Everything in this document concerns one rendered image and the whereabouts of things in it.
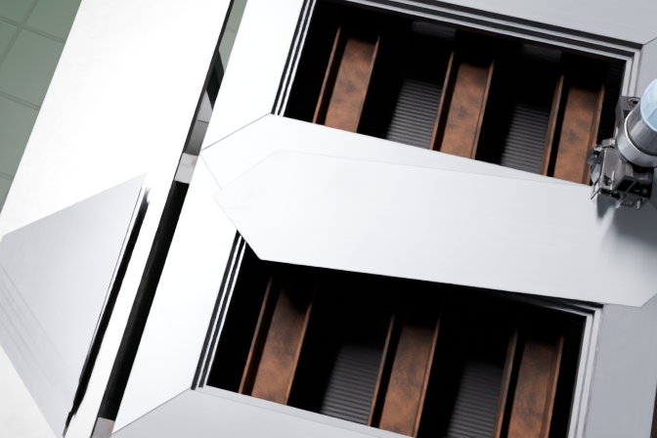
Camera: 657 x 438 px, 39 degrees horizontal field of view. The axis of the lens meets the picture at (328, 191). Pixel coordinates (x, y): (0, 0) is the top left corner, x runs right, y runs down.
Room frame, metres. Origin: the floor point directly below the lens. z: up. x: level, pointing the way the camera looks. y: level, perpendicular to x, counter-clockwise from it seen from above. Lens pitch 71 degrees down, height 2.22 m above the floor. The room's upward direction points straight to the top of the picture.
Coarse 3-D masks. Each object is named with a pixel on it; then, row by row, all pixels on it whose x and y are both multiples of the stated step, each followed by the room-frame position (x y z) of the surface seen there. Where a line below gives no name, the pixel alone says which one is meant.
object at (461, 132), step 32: (448, 64) 0.79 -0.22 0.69; (480, 64) 0.79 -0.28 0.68; (448, 96) 0.72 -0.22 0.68; (480, 96) 0.72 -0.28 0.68; (448, 128) 0.66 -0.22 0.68; (480, 128) 0.64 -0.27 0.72; (416, 288) 0.36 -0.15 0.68; (416, 320) 0.31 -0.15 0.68; (384, 352) 0.25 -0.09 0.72; (416, 352) 0.26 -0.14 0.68; (384, 384) 0.20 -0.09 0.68; (416, 384) 0.20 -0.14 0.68; (384, 416) 0.15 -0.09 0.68; (416, 416) 0.15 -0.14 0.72
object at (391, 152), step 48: (336, 0) 0.84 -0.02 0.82; (384, 0) 0.82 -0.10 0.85; (432, 0) 0.81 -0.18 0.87; (576, 48) 0.74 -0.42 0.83; (624, 48) 0.73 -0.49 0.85; (288, 96) 0.66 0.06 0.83; (240, 144) 0.55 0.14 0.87; (288, 144) 0.55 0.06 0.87; (336, 144) 0.55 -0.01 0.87; (384, 144) 0.55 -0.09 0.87; (240, 240) 0.40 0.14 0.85; (480, 288) 0.33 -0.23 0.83; (192, 384) 0.18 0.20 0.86; (576, 384) 0.18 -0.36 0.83; (384, 432) 0.12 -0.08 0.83; (576, 432) 0.11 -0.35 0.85
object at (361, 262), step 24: (336, 168) 0.51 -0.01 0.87; (360, 168) 0.51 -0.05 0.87; (336, 192) 0.47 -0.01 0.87; (360, 192) 0.47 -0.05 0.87; (336, 216) 0.43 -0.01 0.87; (360, 216) 0.43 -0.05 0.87; (336, 240) 0.40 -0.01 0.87; (360, 240) 0.40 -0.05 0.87; (336, 264) 0.36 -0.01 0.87; (360, 264) 0.36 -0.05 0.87
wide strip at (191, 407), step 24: (168, 408) 0.15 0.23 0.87; (192, 408) 0.15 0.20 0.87; (216, 408) 0.15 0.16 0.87; (240, 408) 0.15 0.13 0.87; (264, 408) 0.15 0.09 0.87; (120, 432) 0.11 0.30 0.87; (144, 432) 0.11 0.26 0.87; (168, 432) 0.11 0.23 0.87; (192, 432) 0.11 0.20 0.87; (216, 432) 0.11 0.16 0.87; (240, 432) 0.11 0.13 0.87; (264, 432) 0.11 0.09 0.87; (288, 432) 0.11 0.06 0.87; (312, 432) 0.11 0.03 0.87; (336, 432) 0.11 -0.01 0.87; (360, 432) 0.11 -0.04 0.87
